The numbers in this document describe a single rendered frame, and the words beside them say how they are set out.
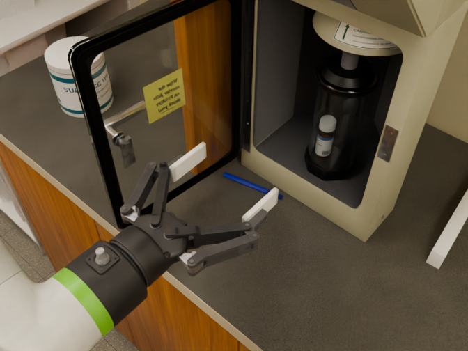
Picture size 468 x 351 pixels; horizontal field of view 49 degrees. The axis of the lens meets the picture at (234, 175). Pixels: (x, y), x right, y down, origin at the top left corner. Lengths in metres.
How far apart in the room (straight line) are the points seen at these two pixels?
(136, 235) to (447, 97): 0.88
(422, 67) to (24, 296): 0.57
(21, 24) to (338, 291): 1.25
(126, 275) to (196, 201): 0.49
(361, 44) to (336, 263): 0.41
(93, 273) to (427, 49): 0.51
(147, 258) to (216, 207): 0.46
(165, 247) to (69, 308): 0.14
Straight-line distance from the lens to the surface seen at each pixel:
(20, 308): 0.58
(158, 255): 0.63
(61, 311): 0.59
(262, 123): 1.05
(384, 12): 0.67
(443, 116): 1.33
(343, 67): 0.89
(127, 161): 0.85
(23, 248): 2.31
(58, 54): 1.26
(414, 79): 0.77
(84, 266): 0.61
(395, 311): 0.97
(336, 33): 0.83
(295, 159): 1.05
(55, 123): 1.31
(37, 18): 1.77
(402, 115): 0.81
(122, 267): 0.60
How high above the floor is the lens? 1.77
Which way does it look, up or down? 48 degrees down
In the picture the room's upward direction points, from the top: straight up
